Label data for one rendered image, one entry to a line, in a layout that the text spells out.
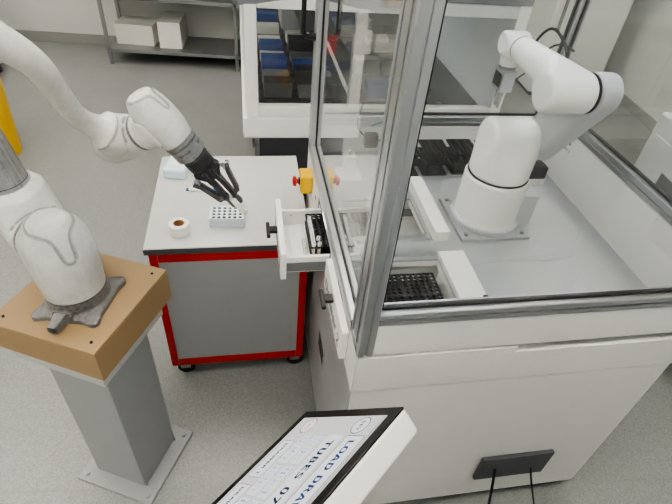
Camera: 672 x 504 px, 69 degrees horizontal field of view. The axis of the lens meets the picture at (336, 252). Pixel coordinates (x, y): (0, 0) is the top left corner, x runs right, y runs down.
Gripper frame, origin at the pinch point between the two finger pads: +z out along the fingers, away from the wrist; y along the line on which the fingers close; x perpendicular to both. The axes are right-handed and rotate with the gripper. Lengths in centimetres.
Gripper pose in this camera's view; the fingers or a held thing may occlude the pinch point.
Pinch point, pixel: (238, 203)
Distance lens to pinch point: 152.6
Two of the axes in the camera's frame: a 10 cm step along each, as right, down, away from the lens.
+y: 8.5, -4.8, -2.1
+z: 5.0, 6.0, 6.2
